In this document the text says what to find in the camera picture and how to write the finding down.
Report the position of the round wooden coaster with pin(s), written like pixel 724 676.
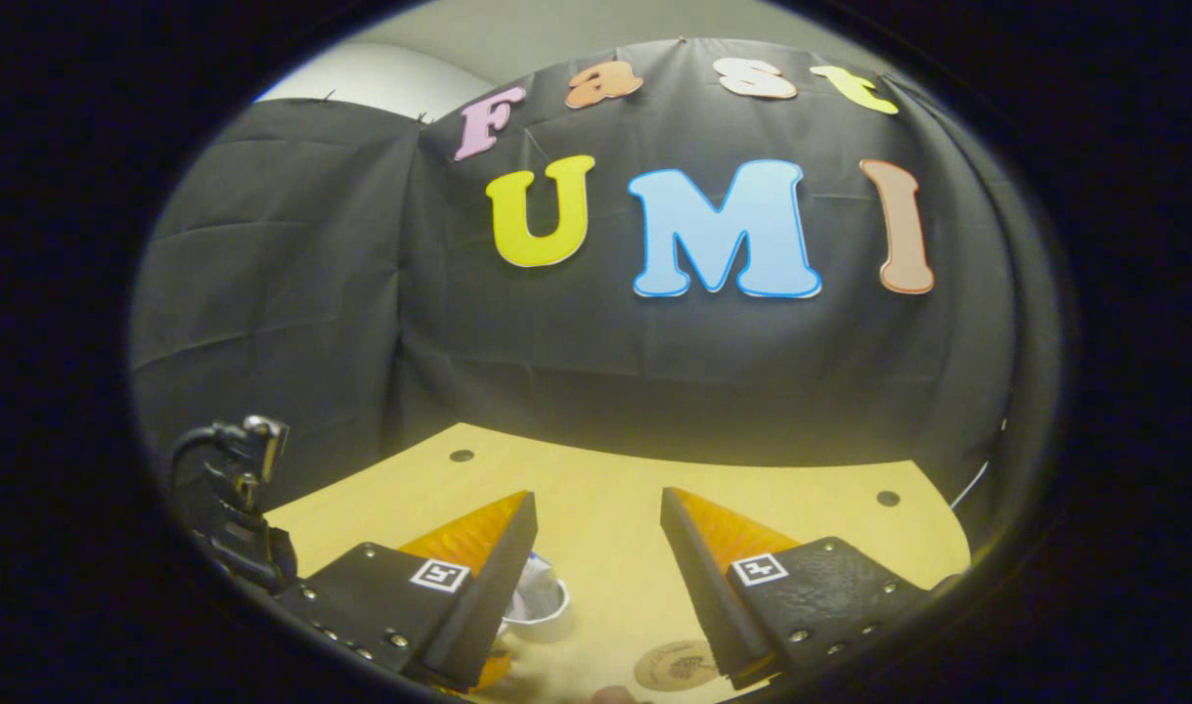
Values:
pixel 669 667

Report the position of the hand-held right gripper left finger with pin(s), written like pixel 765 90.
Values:
pixel 478 606

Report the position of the black backdrop cloth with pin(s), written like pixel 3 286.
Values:
pixel 312 293

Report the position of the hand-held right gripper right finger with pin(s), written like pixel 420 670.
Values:
pixel 713 596

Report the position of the light wooden desktop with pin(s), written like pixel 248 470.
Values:
pixel 605 508

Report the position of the white cup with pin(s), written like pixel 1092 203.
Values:
pixel 547 628

